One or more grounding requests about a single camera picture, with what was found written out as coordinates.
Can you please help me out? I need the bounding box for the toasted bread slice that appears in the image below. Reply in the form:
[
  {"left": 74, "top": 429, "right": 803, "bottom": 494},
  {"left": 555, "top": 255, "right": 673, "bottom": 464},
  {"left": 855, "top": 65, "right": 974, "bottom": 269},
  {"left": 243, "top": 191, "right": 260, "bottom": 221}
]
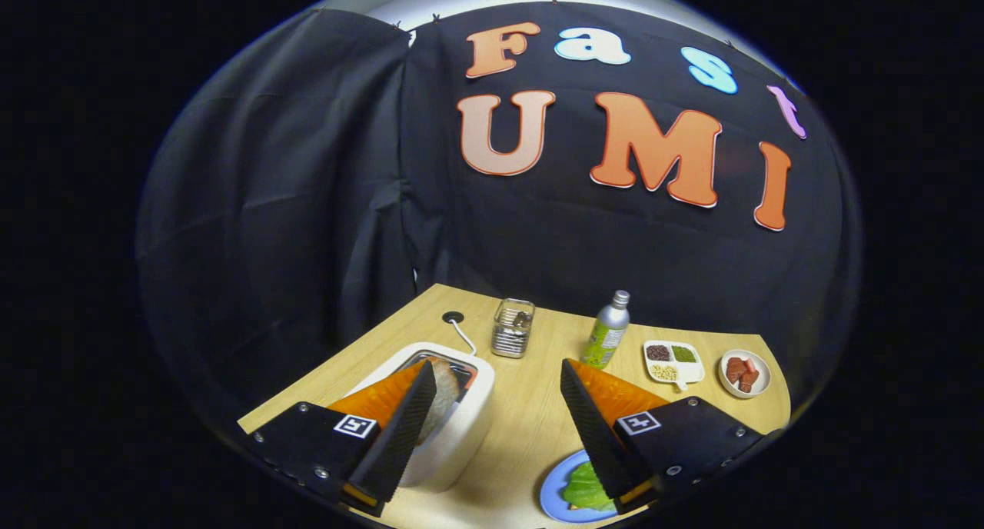
[{"left": 419, "top": 358, "right": 462, "bottom": 445}]

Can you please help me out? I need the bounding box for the wire mesh holder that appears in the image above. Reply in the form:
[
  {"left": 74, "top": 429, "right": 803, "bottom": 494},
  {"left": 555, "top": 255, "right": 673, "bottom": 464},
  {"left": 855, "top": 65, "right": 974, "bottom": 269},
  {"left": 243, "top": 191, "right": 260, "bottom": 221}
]
[{"left": 490, "top": 298, "right": 536, "bottom": 359}]

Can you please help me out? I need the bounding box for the green metal bottle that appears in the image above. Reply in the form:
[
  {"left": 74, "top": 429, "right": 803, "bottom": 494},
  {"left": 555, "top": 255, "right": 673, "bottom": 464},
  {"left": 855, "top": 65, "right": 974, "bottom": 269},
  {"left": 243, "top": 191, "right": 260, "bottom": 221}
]
[{"left": 580, "top": 290, "right": 631, "bottom": 370}]

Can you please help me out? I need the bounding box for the black backdrop cloth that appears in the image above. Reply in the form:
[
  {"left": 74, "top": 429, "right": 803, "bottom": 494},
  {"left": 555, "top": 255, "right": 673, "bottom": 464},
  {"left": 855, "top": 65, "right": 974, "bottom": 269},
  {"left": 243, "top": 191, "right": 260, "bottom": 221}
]
[{"left": 137, "top": 2, "right": 862, "bottom": 438}]

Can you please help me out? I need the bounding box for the green lettuce leaf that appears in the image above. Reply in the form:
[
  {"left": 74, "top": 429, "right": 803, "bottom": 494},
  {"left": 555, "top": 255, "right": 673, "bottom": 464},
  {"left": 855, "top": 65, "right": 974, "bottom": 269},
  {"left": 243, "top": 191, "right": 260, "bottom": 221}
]
[{"left": 562, "top": 461, "right": 617, "bottom": 512}]

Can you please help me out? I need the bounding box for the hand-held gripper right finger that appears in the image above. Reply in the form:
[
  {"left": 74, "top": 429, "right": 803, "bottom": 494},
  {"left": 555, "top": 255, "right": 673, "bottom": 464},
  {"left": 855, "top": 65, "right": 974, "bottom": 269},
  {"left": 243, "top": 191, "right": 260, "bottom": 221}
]
[{"left": 560, "top": 358, "right": 770, "bottom": 514}]

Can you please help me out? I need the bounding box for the blue round plate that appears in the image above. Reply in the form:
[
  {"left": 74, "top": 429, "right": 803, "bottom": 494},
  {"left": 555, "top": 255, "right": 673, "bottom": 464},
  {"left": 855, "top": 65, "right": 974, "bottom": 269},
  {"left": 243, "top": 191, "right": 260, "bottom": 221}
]
[{"left": 539, "top": 448, "right": 620, "bottom": 524}]

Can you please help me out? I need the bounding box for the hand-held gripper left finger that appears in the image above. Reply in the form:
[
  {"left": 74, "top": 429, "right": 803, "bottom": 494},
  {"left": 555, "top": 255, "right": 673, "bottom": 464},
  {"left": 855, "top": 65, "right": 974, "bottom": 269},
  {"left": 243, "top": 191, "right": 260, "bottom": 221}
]
[{"left": 248, "top": 358, "right": 437, "bottom": 518}]

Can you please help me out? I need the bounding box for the white oval plate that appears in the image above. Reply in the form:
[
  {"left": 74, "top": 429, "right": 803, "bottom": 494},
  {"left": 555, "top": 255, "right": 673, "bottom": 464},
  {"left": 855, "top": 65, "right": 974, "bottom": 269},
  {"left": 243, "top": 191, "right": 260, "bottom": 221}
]
[{"left": 718, "top": 349, "right": 772, "bottom": 400}]

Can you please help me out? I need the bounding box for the white divided dish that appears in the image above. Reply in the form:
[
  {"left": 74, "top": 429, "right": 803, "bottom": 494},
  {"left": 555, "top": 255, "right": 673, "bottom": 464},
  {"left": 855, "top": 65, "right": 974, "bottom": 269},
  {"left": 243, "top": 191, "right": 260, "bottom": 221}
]
[{"left": 643, "top": 340, "right": 706, "bottom": 391}]

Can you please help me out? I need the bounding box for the white toaster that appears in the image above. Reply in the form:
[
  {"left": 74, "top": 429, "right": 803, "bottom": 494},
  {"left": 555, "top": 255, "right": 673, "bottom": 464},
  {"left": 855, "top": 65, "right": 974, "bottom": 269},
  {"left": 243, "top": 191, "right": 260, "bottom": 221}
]
[{"left": 346, "top": 341, "right": 496, "bottom": 493}]

